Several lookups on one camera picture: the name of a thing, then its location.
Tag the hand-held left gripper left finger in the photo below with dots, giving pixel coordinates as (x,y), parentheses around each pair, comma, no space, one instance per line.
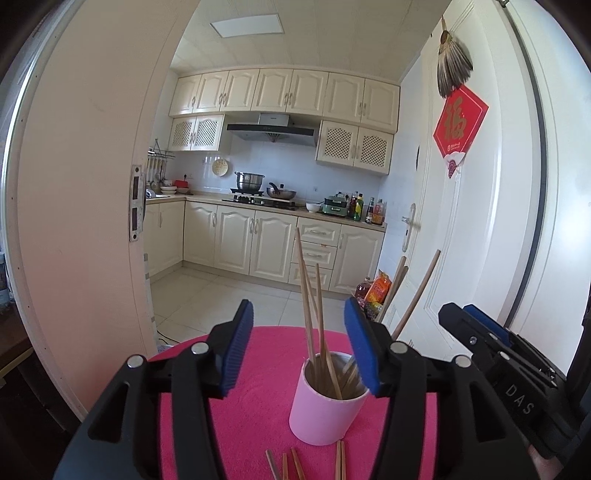
(238,350)

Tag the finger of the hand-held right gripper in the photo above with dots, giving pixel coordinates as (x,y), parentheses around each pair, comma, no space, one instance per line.
(485,318)
(466,332)

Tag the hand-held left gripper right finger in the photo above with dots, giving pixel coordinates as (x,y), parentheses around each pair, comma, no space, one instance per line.
(362,346)

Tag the bunch of wooden chopsticks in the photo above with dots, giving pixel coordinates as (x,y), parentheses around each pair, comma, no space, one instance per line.
(306,309)

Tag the pink cup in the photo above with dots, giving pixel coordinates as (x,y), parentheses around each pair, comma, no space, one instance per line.
(318,415)

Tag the person's right hand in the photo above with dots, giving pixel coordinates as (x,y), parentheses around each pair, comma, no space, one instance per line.
(547,468)

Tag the large cooking oil bottle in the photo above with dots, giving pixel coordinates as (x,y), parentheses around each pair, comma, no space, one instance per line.
(362,290)

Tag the orange plastic bag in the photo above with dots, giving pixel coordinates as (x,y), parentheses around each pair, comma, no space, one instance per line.
(379,288)

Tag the pink tablecloth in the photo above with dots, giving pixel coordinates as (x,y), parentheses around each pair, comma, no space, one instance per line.
(263,415)

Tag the white door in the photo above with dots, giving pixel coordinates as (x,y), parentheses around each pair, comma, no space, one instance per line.
(485,230)

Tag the cream lower kitchen cabinets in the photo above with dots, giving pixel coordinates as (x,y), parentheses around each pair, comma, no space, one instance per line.
(231,244)

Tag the red-label bottle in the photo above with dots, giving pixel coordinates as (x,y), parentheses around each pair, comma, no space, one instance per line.
(379,213)

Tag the dark sauce bottle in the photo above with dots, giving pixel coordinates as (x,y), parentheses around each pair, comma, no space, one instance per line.
(370,212)

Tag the green oil bottle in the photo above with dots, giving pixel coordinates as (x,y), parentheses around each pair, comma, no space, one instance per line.
(360,208)

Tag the dark condiment bottle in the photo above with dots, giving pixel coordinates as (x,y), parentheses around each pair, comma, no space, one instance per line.
(352,207)

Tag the green electric cooker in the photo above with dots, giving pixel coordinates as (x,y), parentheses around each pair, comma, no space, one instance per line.
(334,207)

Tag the white bowl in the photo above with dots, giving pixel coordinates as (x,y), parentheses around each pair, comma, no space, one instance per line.
(313,207)

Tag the gas stove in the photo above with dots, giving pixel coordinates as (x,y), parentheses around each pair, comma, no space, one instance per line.
(258,201)

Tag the wok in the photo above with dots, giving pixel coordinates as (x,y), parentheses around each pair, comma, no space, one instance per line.
(282,193)

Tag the steel cooking pot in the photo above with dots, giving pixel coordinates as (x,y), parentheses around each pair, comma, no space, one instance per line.
(249,182)

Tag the stack of white dishes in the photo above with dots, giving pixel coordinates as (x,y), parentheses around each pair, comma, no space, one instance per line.
(168,189)

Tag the red bowl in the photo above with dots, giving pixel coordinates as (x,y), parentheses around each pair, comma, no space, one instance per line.
(182,183)

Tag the metal strike plate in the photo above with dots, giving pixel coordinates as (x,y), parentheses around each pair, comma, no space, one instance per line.
(136,203)

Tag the red paper door decoration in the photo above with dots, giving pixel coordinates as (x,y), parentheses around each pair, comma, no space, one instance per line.
(459,122)

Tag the cream lattice-door cabinet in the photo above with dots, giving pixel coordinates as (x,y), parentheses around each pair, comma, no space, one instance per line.
(194,134)
(355,147)

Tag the hanging utensil rack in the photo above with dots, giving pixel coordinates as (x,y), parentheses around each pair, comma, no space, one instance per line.
(159,161)

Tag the dark wooden cabinet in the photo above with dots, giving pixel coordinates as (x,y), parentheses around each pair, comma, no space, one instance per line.
(23,392)

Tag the range hood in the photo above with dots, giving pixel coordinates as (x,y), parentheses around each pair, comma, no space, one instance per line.
(272,134)

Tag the woven hand fan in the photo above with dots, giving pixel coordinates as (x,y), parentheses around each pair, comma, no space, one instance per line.
(455,64)

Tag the cream upper cabinet row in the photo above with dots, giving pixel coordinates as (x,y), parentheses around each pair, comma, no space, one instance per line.
(277,90)

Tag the ceiling light panel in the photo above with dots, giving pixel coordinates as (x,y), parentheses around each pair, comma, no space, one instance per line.
(247,25)

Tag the round wall plate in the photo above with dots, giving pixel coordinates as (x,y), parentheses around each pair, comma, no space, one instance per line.
(220,166)

